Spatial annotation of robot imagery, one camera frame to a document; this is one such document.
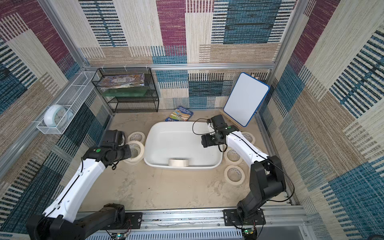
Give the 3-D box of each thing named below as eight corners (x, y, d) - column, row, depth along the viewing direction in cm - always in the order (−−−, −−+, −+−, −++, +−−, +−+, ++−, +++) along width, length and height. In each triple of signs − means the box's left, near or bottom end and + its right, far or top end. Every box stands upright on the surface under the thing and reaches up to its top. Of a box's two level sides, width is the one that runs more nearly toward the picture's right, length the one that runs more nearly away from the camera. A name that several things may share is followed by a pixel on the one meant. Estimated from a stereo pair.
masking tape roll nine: (225, 184, 86) (226, 182, 83) (223, 167, 93) (224, 165, 90) (244, 184, 86) (246, 182, 83) (241, 167, 92) (242, 165, 90)
